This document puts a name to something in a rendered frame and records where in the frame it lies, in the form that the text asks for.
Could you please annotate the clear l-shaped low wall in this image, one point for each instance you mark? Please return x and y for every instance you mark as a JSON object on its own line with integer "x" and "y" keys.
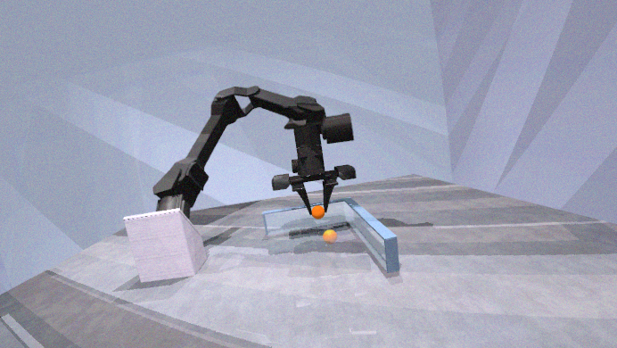
{"x": 390, "y": 240}

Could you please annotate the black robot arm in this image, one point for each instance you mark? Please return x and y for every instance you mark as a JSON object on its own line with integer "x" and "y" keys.
{"x": 181, "y": 185}

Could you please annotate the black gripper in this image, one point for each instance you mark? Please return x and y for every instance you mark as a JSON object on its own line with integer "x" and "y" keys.
{"x": 311, "y": 162}

